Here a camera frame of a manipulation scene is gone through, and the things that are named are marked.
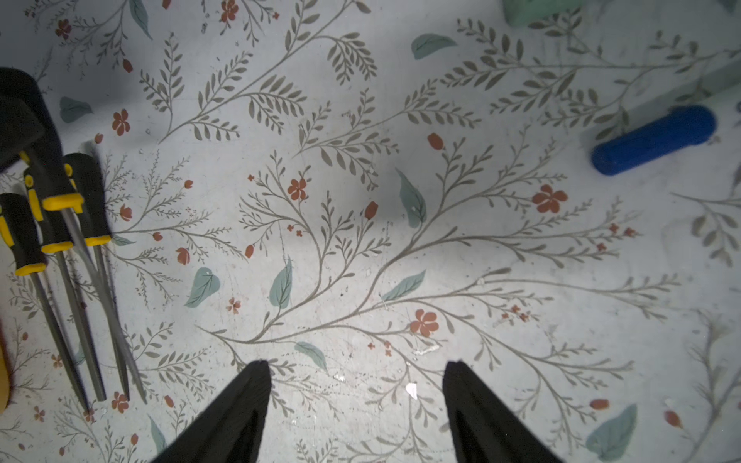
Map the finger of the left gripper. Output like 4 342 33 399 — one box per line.
1 68 67 194

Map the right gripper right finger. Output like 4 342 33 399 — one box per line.
443 361 561 463

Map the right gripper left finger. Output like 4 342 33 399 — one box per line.
154 360 272 463

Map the yellow storage box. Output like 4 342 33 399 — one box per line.
0 338 12 414

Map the green file organizer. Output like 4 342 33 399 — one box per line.
503 0 584 27

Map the blue marker pen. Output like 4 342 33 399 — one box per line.
590 105 718 177

